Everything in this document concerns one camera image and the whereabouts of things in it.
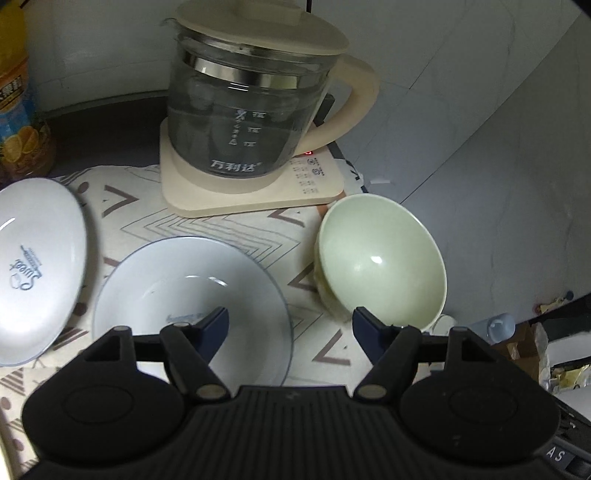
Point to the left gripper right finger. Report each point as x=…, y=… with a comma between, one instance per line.
x=392, y=350

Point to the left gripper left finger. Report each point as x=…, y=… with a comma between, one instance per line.
x=189, y=349

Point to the white blue-rimmed plate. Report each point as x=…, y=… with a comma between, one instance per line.
x=183, y=279

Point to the pale green bowl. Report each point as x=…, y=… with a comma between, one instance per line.
x=372, y=252

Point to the white plate with lettering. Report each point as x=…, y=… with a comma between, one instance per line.
x=43, y=257

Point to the patterned table mat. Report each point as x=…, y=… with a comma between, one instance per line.
x=125, y=210

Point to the cream kettle base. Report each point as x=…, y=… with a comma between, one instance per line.
x=307, y=180

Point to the orange juice bottle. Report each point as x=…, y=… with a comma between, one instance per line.
x=27, y=145

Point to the glass electric kettle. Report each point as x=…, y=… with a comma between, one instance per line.
x=255, y=83

